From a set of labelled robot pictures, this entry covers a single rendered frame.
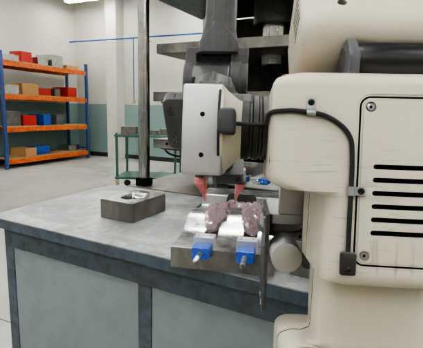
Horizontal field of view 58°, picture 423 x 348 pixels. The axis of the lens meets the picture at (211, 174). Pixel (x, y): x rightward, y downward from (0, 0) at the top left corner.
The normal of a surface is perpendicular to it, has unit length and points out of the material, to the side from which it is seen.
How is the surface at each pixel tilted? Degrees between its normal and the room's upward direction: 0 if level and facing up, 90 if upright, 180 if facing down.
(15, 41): 90
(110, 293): 90
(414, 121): 82
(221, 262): 90
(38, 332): 90
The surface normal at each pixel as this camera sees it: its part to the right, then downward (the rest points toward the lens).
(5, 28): 0.91, 0.09
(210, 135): -0.08, 0.02
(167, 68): -0.41, 0.14
